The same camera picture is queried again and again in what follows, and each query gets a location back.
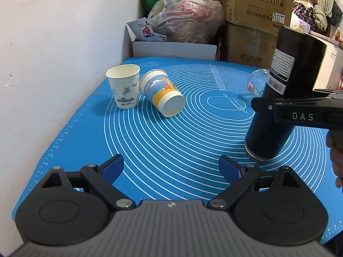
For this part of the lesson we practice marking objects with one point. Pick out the black tumbler cup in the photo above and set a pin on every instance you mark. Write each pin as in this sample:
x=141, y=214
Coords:
x=294, y=59

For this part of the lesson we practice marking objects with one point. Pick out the floral purple cloth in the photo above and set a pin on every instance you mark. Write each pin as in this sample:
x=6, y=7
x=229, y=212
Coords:
x=304, y=13

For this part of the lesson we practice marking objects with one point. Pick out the plain brown cardboard box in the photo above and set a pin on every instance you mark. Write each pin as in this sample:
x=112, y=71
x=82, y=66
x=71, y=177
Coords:
x=246, y=45

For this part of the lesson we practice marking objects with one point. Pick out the clear plastic bag red contents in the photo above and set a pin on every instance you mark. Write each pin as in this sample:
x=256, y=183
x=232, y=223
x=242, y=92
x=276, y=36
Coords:
x=187, y=18

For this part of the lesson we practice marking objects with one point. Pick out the large brown cardboard box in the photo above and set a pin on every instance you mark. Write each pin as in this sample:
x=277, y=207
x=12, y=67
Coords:
x=254, y=2

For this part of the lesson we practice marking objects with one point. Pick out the white cabinet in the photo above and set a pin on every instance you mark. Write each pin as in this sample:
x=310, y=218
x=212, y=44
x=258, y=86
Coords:
x=333, y=67

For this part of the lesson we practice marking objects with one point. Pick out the white blue printed packet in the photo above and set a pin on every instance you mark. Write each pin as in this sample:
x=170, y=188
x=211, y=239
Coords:
x=144, y=29

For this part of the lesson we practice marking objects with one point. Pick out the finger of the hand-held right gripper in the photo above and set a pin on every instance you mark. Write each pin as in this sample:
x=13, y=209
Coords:
x=264, y=105

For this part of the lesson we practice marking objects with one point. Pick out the orange bottle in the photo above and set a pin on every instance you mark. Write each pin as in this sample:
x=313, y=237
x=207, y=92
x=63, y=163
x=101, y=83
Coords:
x=337, y=34

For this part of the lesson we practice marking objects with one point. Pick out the blue yellow paper cup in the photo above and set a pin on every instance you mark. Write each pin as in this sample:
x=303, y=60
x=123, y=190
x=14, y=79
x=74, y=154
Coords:
x=160, y=91

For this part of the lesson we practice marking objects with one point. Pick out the white paper cup grey print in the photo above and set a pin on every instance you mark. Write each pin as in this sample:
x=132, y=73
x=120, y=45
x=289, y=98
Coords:
x=123, y=85

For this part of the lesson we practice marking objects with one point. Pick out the white yellow plastic bag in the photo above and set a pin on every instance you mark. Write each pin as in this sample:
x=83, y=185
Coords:
x=298, y=24

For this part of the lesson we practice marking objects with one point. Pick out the person's right hand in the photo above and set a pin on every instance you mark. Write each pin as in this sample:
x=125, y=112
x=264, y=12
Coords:
x=336, y=158

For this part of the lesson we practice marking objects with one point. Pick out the clear glass jar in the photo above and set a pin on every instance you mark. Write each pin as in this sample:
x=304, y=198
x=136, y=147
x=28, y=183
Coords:
x=258, y=81

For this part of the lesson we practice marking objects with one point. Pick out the white cardboard box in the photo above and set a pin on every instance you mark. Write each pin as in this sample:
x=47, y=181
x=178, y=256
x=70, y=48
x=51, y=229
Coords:
x=174, y=49

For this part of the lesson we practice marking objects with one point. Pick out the pale green cloth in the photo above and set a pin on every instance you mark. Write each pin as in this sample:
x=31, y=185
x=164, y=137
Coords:
x=325, y=2

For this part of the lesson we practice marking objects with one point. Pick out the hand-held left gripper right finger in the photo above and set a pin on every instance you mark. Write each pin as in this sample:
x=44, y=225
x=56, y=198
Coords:
x=228, y=167

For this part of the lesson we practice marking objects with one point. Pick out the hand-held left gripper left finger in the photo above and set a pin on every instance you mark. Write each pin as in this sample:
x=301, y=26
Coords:
x=114, y=166

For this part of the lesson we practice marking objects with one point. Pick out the blue silicone baking mat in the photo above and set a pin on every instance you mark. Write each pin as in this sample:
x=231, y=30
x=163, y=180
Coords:
x=187, y=139

